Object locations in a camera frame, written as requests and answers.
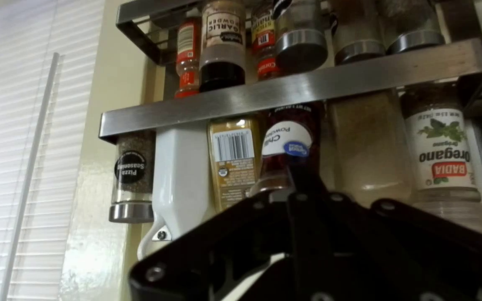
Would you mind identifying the slim red spice bottle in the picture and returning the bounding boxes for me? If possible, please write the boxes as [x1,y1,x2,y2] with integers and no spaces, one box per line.
[172,15,204,100]

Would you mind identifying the brown-lidded white-label spice jar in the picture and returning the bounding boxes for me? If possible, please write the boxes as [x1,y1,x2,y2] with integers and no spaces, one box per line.
[259,104,324,197]

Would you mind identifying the black-label glass pepper jar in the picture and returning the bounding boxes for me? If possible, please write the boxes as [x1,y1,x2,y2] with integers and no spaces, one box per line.
[107,130,157,224]

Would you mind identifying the black-lidded garlic spice jar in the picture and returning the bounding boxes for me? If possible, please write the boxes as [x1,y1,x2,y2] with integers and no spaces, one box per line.
[197,0,247,94]

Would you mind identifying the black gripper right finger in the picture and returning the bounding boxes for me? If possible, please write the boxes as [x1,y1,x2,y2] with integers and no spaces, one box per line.
[287,157,482,301]

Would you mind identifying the oregano spice jar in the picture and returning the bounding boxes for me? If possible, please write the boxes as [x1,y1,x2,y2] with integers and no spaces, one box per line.
[398,82,482,206]

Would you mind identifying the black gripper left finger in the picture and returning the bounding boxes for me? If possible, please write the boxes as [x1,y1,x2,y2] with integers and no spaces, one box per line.
[127,189,297,301]

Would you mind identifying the pale powder spice jar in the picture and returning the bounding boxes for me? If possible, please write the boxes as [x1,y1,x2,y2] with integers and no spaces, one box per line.
[323,89,415,206]

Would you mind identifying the red-lidded spice jar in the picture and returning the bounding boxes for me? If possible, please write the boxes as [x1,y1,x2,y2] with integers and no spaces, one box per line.
[249,5,282,82]

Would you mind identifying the white window blinds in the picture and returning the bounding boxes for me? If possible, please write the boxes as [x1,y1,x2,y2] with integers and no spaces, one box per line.
[0,0,107,301]

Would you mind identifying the clear blind tilt wand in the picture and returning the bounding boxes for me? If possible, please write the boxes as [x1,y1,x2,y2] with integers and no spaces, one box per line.
[0,50,63,301]

